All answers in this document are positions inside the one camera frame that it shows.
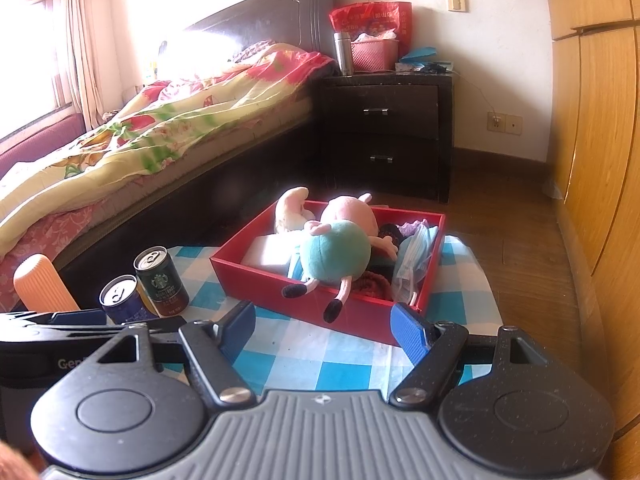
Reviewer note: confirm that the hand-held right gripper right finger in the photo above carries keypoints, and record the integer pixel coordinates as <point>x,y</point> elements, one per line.
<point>407,332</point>

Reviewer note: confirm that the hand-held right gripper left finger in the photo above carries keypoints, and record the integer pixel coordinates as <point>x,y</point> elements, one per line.
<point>240,322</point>

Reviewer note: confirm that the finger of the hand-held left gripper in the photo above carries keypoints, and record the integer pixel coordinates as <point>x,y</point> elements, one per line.
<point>80,317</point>

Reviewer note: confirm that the pink knitted hat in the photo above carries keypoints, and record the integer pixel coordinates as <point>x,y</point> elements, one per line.
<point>375,287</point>

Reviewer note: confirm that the red cardboard box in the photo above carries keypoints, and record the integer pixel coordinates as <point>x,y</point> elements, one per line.
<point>300,305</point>

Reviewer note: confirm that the pack of blue masks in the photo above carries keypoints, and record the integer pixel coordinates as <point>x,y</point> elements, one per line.
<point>415,260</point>

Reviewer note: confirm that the white speckled cloth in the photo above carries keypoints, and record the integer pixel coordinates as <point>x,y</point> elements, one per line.
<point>267,252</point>

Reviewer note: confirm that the dark knitted cloth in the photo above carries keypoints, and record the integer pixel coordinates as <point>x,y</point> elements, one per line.
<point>387,237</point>

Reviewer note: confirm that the purple knitted cloth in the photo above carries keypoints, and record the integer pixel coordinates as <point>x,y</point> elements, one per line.
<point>412,229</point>

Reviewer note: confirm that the pink pig plush toy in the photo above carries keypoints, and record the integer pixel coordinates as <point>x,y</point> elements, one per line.
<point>335,250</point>

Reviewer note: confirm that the purple drink can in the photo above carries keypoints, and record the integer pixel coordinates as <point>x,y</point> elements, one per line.
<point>125,302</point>

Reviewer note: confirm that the orange ribbed cylinder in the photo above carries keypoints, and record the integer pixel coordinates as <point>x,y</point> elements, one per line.
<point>45,285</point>

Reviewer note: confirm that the blue white checkered cloth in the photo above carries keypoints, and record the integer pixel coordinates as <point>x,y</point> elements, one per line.
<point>300,345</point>

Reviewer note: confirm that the dark green drink can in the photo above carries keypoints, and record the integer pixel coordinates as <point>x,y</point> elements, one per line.
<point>162,285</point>

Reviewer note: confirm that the pink patterned mattress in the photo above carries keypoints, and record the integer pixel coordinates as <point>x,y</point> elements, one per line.
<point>45,230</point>

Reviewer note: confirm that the dark nightstand drawer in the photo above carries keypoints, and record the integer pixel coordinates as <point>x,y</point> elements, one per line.
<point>385,160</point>
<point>380,110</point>

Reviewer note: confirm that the maroon bench cushion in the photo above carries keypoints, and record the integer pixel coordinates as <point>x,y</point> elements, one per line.
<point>40,142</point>

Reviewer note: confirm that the dark wooden nightstand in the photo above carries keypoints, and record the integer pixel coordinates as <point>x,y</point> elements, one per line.
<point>330,160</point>

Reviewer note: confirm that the floral blanket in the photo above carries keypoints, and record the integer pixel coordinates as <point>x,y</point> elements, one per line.
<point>175,120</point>

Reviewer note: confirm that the wooden wardrobe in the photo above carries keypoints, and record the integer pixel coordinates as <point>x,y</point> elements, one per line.
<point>600,160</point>

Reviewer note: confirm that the beige curtain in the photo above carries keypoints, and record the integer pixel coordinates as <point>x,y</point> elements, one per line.
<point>85,50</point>

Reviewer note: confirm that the purple patterned pillow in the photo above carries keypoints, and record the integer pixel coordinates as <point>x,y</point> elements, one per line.
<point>252,50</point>

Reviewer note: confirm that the pink plastic basket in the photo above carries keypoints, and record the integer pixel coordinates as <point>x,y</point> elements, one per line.
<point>375,57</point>

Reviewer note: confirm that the blue plastic item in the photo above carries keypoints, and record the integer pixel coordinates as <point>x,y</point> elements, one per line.
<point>417,55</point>

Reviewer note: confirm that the steel thermos flask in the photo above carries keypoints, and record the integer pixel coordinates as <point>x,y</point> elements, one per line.
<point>344,55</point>

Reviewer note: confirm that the white tissue paper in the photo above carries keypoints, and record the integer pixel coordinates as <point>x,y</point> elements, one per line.
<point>375,36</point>

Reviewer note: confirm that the dark wooden bed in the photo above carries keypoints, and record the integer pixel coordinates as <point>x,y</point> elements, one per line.
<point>260,15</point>

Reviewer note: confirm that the red plastic bag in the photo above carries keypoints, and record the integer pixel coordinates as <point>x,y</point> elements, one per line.
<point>370,17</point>

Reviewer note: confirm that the wall power socket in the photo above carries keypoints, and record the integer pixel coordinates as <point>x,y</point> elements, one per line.
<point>505,123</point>

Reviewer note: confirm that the wall light switch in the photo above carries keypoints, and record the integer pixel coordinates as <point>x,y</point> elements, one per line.
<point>457,2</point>

